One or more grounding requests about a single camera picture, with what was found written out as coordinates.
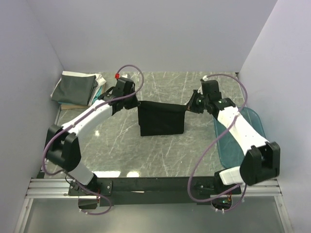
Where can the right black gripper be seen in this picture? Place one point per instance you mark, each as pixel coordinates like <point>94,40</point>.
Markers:
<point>191,106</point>

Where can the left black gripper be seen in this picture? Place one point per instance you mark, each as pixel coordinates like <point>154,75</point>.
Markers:
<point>135,103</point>

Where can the black t shirt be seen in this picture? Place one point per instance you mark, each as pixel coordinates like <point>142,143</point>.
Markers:
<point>157,118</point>

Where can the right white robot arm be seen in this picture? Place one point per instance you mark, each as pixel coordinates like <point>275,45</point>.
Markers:
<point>261,157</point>

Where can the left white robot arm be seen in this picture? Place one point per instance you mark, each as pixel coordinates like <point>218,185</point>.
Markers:
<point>62,143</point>

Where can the teal folded shirt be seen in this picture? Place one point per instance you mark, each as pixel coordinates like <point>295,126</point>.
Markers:
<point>97,94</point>

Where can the white folded shirt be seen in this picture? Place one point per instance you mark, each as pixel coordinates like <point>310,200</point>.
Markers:
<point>99,78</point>

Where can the dark green folded shirt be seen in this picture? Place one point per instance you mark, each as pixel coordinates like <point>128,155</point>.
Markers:
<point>74,90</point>

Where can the teal plastic bin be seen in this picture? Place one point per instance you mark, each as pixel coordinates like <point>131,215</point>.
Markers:
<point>230,153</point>

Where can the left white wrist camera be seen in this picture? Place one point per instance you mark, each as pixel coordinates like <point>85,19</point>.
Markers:
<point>125,75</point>

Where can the aluminium rail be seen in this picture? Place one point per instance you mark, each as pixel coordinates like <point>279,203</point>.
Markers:
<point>60,188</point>

